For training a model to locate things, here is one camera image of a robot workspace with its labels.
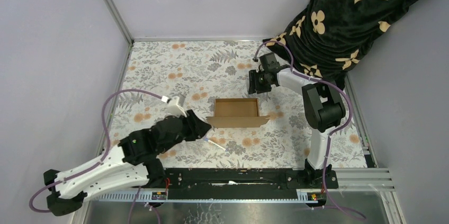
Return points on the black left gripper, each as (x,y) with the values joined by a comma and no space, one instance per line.
(198,128)

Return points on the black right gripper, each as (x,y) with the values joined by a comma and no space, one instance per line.
(253,86)

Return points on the white blue pen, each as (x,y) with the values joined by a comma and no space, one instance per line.
(214,143)

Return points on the brown cardboard box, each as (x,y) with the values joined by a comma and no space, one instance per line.
(237,113)

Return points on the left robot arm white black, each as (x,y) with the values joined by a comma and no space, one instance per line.
(133,162)

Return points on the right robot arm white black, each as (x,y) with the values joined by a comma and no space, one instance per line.
(322,102)

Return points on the floral patterned table mat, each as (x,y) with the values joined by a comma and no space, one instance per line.
(204,71)

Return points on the black beige flower blanket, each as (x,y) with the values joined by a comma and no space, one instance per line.
(330,37)

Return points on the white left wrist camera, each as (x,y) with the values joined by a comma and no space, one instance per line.
(174,105)

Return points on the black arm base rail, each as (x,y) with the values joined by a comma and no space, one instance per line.
(240,180)

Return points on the grey slotted cable duct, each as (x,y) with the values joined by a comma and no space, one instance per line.
(156,196)

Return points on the aluminium frame post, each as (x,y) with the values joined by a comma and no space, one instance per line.
(116,16)

